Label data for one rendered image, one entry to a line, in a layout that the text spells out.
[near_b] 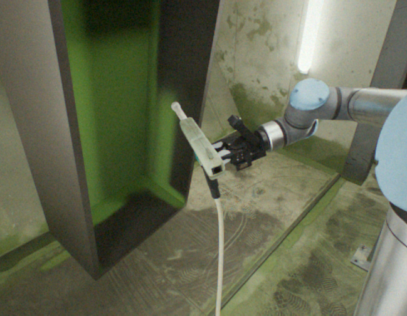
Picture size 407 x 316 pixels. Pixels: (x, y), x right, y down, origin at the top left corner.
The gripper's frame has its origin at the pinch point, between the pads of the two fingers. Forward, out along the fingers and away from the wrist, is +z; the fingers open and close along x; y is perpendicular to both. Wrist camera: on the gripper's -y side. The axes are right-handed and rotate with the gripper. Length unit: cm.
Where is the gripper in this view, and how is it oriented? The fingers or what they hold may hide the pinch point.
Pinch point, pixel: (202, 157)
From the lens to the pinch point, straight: 83.1
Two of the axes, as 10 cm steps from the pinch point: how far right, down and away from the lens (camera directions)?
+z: -9.2, 3.6, -1.5
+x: -3.2, -5.0, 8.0
